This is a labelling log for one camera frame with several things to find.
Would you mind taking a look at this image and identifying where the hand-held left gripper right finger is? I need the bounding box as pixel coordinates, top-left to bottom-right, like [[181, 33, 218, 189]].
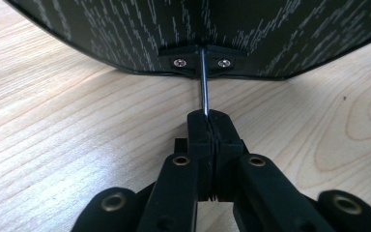
[[210, 109, 336, 232]]

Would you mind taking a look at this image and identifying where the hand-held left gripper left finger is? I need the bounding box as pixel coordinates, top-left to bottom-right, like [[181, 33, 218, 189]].
[[136, 109, 215, 232]]

